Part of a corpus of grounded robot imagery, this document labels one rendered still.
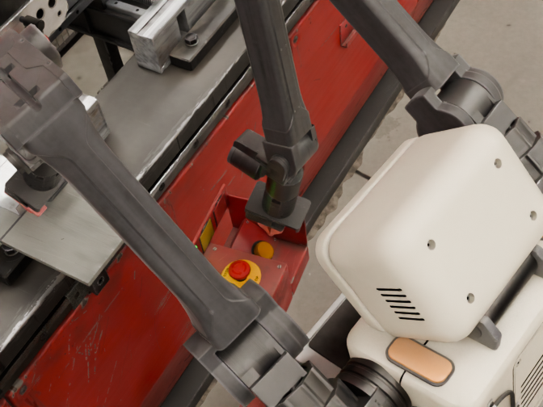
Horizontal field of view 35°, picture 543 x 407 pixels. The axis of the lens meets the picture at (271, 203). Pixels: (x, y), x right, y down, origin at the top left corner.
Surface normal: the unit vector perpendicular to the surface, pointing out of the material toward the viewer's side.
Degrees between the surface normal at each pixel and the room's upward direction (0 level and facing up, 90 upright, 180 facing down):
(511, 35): 0
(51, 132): 63
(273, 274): 0
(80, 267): 0
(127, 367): 90
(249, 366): 39
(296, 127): 78
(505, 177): 48
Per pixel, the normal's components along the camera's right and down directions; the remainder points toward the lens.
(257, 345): 0.03, -0.23
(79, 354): 0.86, 0.35
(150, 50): -0.50, 0.72
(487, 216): 0.50, -0.07
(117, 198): 0.48, 0.27
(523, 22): -0.11, -0.60
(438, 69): 0.48, -0.31
